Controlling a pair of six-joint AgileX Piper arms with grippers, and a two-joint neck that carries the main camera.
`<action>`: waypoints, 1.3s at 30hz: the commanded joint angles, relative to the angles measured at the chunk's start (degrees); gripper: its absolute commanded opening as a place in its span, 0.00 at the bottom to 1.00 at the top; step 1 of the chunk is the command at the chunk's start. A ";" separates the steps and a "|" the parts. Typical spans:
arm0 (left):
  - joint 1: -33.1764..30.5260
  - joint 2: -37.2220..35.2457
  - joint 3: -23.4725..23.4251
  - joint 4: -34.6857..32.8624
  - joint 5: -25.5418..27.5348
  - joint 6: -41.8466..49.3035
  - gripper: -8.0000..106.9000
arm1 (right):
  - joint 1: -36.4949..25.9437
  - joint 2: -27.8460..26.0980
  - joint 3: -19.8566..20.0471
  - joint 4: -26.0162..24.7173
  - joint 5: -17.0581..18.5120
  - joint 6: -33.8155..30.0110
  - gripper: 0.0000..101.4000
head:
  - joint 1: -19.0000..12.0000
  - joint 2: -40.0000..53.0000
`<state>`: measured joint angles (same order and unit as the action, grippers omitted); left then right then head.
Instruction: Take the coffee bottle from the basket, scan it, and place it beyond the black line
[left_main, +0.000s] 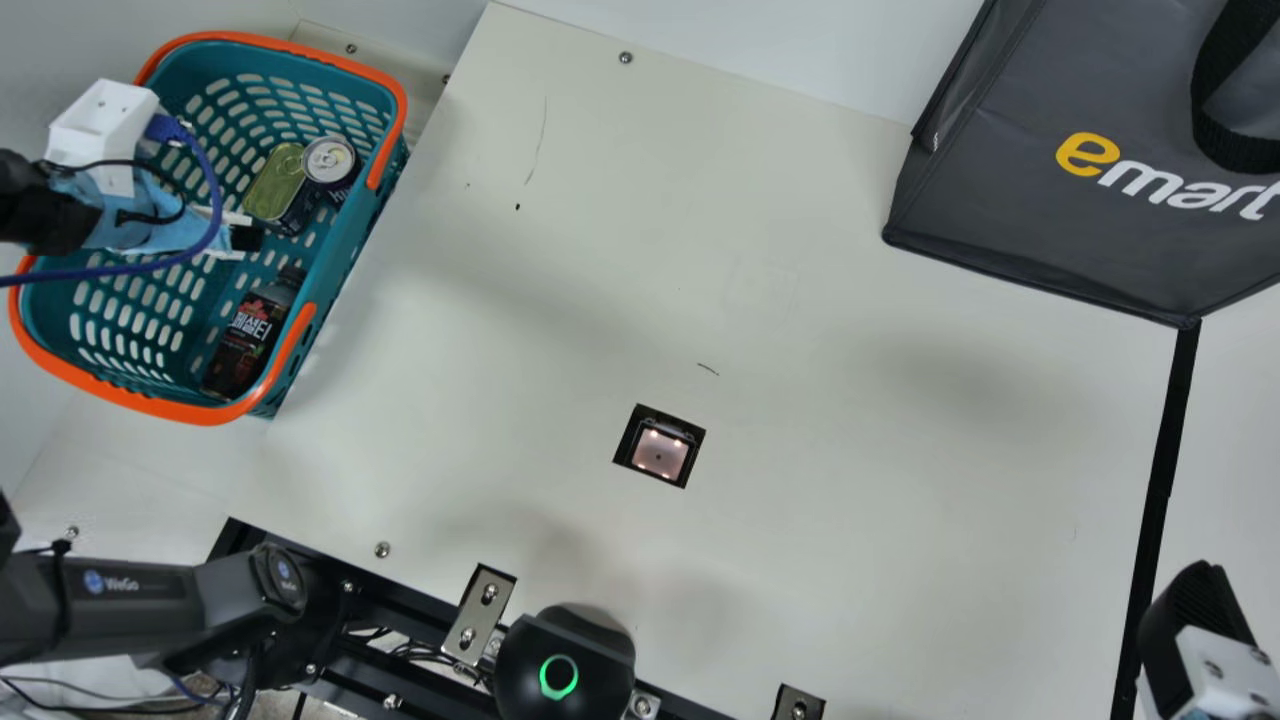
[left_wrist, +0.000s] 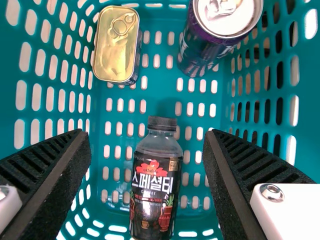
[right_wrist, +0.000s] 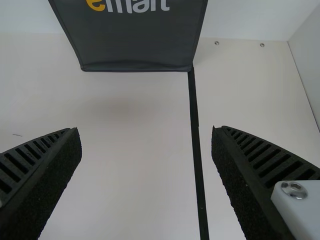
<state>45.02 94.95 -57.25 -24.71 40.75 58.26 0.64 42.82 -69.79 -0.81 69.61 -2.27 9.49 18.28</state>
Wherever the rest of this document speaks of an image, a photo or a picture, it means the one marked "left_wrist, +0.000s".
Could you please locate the gold rectangular tin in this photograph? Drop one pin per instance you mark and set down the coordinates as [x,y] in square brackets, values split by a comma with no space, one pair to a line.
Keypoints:
[115,50]

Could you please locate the teal shopping basket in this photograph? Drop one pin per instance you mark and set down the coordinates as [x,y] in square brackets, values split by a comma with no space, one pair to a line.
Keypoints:
[162,85]

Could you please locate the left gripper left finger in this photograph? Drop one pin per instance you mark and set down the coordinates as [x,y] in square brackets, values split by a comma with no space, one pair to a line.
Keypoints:
[50,190]

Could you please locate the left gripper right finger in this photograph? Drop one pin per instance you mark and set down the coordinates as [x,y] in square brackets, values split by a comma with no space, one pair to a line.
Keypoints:
[240,190]

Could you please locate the dark coffee bottle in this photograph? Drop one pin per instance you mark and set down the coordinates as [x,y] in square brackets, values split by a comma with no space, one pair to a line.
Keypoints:
[155,180]

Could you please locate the purple can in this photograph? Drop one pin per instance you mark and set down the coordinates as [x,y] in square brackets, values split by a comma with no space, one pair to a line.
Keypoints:
[207,55]

